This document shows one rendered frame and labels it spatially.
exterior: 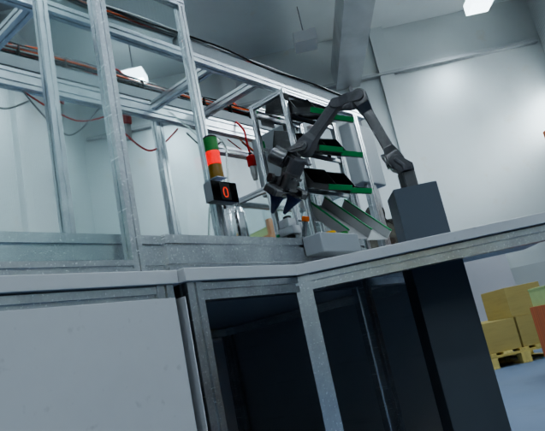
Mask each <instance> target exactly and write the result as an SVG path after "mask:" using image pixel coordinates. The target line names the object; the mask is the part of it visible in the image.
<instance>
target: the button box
mask: <svg viewBox="0 0 545 431"><path fill-rule="evenodd" d="M303 243H304V247H305V254H306V256H307V257H337V256H341V255H345V254H349V253H354V252H357V251H361V248H360V244H359V241H358V235H357V234H356V233H324V232H318V233H314V234H313V235H310V236H307V237H304V238H303Z"/></svg>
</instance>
